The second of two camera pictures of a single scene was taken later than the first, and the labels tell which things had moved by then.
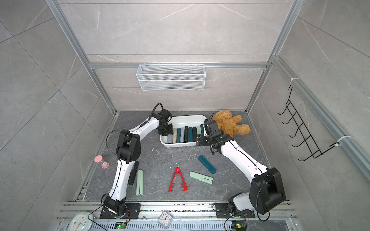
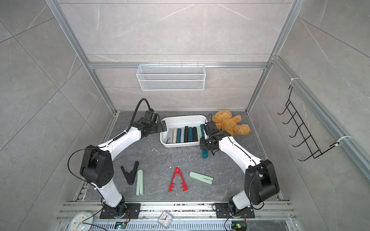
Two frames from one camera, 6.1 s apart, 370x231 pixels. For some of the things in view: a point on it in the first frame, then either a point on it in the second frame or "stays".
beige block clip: (175, 135) stays
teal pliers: (178, 135) stays
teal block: (205, 162) -> (205, 154)
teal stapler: (190, 138) stays
